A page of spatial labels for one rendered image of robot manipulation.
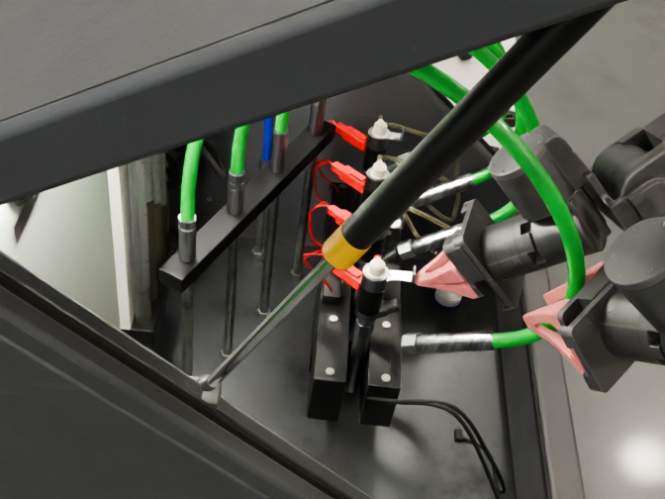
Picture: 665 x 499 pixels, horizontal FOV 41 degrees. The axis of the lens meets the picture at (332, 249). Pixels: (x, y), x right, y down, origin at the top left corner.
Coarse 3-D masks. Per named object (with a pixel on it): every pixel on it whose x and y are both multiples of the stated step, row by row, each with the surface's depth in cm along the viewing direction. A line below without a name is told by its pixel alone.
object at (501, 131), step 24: (408, 72) 66; (432, 72) 65; (456, 96) 66; (192, 144) 81; (504, 144) 66; (192, 168) 83; (528, 168) 67; (192, 192) 86; (552, 192) 67; (192, 216) 88; (552, 216) 69; (576, 240) 69; (576, 264) 71; (576, 288) 72; (504, 336) 80; (528, 336) 78
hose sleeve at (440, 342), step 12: (420, 336) 85; (432, 336) 84; (444, 336) 83; (456, 336) 83; (468, 336) 82; (480, 336) 81; (420, 348) 85; (432, 348) 84; (444, 348) 83; (456, 348) 82; (468, 348) 82; (480, 348) 81; (492, 348) 81
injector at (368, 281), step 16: (368, 288) 93; (384, 288) 94; (368, 304) 95; (384, 304) 97; (400, 304) 97; (368, 320) 97; (368, 336) 100; (352, 352) 102; (352, 368) 104; (352, 384) 106
